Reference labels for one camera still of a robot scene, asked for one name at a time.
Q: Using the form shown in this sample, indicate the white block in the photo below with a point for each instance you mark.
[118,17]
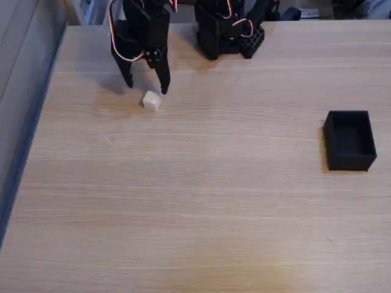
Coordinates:
[151,100]

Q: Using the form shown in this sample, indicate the black open box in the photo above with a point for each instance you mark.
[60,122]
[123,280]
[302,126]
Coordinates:
[349,158]

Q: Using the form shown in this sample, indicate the pale hanging cloths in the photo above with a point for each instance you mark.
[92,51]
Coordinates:
[97,11]

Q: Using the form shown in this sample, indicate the dark blue object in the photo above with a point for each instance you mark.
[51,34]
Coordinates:
[290,14]

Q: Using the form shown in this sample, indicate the wooden post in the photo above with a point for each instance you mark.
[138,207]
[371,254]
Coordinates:
[71,12]

